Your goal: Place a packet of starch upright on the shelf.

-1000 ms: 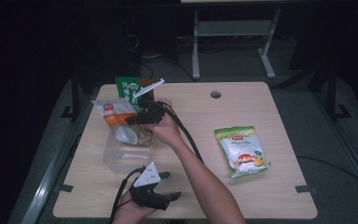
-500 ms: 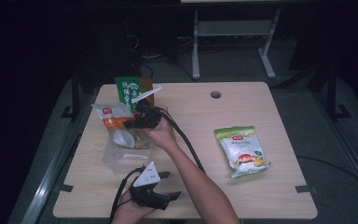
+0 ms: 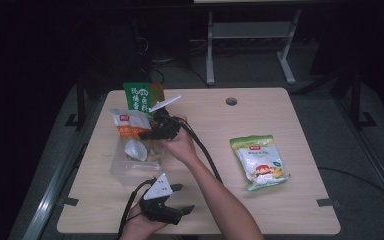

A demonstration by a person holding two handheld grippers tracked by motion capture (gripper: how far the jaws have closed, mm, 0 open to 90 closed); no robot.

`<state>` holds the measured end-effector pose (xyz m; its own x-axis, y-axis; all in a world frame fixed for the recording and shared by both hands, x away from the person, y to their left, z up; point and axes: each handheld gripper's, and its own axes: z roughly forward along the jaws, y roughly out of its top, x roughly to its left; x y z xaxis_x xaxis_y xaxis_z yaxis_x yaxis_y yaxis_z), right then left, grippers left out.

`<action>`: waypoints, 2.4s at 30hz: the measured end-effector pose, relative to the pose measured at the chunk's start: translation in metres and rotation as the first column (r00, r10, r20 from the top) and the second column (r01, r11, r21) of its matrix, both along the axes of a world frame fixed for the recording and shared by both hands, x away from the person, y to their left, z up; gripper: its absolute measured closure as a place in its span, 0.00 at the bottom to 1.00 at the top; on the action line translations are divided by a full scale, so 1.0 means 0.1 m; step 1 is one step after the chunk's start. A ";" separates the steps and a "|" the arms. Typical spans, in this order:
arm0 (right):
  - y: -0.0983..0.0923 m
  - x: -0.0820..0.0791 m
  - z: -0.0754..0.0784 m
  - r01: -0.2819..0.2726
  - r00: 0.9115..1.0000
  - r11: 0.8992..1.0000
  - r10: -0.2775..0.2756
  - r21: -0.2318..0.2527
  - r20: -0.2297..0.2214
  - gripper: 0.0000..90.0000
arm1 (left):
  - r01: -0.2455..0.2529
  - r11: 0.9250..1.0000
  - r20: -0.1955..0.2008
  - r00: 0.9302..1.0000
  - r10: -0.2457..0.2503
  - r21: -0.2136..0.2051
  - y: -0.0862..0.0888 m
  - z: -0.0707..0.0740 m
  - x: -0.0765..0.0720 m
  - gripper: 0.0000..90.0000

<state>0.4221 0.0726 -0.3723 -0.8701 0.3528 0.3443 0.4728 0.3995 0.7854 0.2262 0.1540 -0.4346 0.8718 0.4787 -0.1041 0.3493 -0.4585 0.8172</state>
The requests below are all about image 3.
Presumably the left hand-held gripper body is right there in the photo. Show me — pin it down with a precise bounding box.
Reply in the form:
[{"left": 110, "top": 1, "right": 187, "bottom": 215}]
[{"left": 139, "top": 173, "right": 184, "bottom": 225}]

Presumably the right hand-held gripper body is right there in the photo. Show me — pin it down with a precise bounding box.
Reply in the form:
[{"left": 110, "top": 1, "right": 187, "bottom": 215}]
[{"left": 149, "top": 94, "right": 183, "bottom": 141}]

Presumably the white and orange food packet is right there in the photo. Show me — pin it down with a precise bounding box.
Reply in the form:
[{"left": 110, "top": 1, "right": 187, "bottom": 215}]
[{"left": 109, "top": 106, "right": 165, "bottom": 163}]

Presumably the green and red seasoning packet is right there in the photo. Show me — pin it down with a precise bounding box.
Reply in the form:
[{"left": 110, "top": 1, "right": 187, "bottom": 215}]
[{"left": 122, "top": 81, "right": 166, "bottom": 120}]

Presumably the clear plastic container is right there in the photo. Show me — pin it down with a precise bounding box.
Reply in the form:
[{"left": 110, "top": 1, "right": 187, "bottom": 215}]
[{"left": 109, "top": 114, "right": 168, "bottom": 186}]

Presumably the person's right hand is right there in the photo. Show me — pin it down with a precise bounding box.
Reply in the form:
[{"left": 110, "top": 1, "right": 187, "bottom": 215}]
[{"left": 161, "top": 115, "right": 198, "bottom": 165}]

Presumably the person's left hand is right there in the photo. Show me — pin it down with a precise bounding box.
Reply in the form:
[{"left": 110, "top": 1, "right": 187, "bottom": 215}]
[{"left": 123, "top": 203, "right": 166, "bottom": 239}]

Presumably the black metal stand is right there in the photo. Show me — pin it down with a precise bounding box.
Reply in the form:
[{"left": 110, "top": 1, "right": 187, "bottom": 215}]
[
  {"left": 64, "top": 71, "right": 88, "bottom": 130},
  {"left": 349, "top": 68, "right": 378, "bottom": 130}
]

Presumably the white and green food packet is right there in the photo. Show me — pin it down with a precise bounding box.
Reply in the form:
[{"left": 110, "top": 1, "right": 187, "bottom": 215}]
[{"left": 229, "top": 134, "right": 292, "bottom": 192}]

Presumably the black tape piece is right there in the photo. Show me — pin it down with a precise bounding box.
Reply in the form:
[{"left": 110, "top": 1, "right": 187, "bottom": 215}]
[
  {"left": 62, "top": 196, "right": 80, "bottom": 207},
  {"left": 315, "top": 197, "right": 335, "bottom": 208}
]

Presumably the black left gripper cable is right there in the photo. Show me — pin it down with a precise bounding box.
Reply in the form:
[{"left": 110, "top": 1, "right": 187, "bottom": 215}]
[{"left": 117, "top": 178, "right": 157, "bottom": 239}]

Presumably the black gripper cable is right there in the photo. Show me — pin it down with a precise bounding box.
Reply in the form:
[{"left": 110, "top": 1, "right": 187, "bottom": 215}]
[
  {"left": 169, "top": 117, "right": 224, "bottom": 184},
  {"left": 117, "top": 178, "right": 157, "bottom": 239}
]

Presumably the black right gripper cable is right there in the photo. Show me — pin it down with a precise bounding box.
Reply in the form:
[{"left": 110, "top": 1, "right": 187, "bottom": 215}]
[{"left": 169, "top": 117, "right": 224, "bottom": 184}]

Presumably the tangle of dark cables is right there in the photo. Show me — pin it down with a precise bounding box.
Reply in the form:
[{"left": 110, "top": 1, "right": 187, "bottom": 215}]
[{"left": 134, "top": 35, "right": 212, "bottom": 90}]

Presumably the silver metal rail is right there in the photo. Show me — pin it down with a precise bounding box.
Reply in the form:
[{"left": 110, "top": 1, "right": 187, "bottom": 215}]
[
  {"left": 21, "top": 99, "right": 106, "bottom": 240},
  {"left": 333, "top": 98, "right": 384, "bottom": 216}
]

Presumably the white metal desk frame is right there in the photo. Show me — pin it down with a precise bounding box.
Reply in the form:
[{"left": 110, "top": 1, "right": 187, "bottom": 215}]
[{"left": 205, "top": 8, "right": 303, "bottom": 86}]

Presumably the black floor cable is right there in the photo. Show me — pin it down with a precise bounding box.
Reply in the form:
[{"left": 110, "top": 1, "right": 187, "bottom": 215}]
[{"left": 317, "top": 166, "right": 384, "bottom": 209}]

